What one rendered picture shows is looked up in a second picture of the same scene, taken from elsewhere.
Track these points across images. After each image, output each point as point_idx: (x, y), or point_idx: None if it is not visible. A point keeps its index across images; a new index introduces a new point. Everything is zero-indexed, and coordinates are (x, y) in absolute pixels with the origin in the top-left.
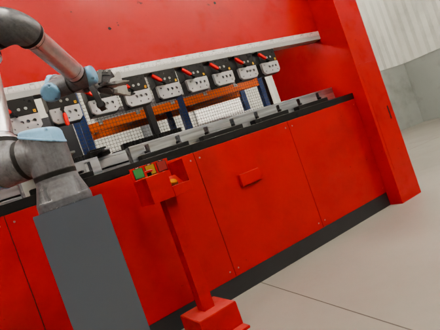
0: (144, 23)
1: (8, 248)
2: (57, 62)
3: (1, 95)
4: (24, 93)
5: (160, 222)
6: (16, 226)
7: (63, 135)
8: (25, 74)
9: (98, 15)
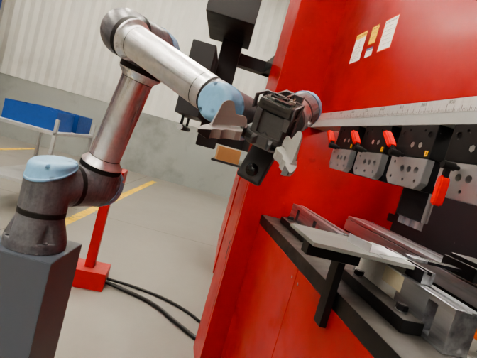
0: None
1: (284, 304)
2: (155, 77)
3: (107, 116)
4: (434, 117)
5: None
6: (295, 290)
7: (32, 172)
8: (456, 81)
9: None
